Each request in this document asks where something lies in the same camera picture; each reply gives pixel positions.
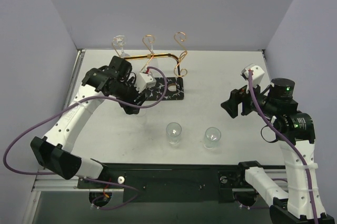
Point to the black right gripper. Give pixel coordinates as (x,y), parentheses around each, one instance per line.
(244,103)

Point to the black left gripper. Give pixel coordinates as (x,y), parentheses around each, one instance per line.
(134,100)

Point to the clear champagne flute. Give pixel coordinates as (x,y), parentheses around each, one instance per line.
(143,126)

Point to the short clear glass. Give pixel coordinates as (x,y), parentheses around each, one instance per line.
(212,138)
(173,133)

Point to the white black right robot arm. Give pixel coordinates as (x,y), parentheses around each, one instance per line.
(294,132)

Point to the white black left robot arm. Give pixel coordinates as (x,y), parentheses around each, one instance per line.
(54,150)

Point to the gold wine glass rack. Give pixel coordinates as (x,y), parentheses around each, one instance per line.
(173,80)

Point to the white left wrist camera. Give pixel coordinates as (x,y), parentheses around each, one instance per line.
(144,80)

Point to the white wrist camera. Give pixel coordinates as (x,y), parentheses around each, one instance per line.
(257,74)
(144,80)

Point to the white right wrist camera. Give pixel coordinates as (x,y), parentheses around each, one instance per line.
(257,74)

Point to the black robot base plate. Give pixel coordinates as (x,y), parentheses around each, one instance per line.
(163,183)

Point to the aluminium table frame rail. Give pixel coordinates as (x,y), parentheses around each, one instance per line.
(52,182)

